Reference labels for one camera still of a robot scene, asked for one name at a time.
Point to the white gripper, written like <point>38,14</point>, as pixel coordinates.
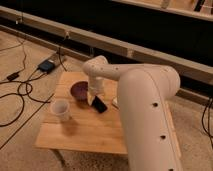
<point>95,88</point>

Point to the black eraser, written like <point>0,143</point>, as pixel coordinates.
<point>99,105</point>

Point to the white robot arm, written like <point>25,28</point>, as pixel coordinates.
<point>142,92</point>

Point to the white sponge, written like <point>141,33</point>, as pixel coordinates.
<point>114,102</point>

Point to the dark purple bowl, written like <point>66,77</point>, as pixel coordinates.
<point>79,90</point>

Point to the translucent plastic cup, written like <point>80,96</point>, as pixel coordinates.
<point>61,109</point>

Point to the wooden table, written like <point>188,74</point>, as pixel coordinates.
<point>86,130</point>

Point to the black power adapter box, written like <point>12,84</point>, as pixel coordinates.
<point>46,66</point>

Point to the small black plug adapter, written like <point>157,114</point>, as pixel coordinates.
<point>13,76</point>

